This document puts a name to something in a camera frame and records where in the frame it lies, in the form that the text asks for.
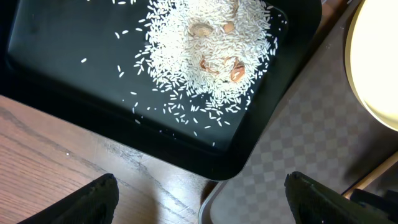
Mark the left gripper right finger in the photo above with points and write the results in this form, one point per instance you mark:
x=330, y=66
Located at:
x=311, y=202

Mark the wooden chopstick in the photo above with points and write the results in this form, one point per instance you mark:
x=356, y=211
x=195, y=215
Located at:
x=373, y=175

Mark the pile of rice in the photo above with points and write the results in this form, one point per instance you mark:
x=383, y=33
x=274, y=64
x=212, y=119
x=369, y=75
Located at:
x=195, y=64

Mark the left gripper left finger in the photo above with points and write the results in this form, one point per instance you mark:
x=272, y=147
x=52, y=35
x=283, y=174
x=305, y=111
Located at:
x=94, y=203

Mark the yellow plate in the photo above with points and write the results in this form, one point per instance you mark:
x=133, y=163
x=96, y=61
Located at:
x=371, y=59

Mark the dark brown tray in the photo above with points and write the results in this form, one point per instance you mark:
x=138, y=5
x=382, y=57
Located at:
x=319, y=128

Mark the black plastic bin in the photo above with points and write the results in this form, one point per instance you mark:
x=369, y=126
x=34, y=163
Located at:
x=77, y=60

